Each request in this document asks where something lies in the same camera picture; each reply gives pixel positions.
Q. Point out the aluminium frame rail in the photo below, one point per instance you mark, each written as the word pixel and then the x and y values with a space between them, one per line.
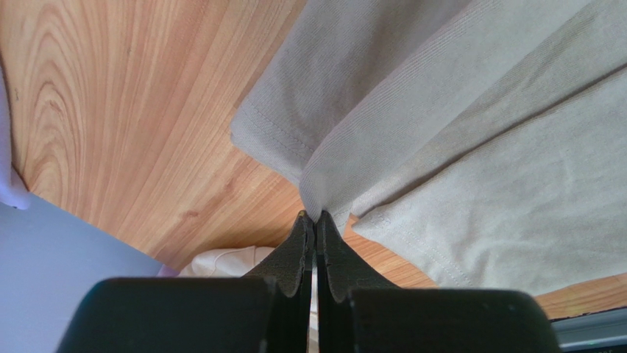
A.
pixel 603 332

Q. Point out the beige cloth at left edge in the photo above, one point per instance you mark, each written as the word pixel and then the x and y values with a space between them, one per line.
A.
pixel 226 263

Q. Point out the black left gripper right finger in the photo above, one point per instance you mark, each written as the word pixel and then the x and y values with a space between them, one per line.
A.
pixel 361 311

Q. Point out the beige t-shirt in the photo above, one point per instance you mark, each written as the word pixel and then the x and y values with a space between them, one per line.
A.
pixel 482 141

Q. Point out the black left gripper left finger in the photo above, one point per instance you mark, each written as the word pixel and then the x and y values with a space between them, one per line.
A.
pixel 265 310

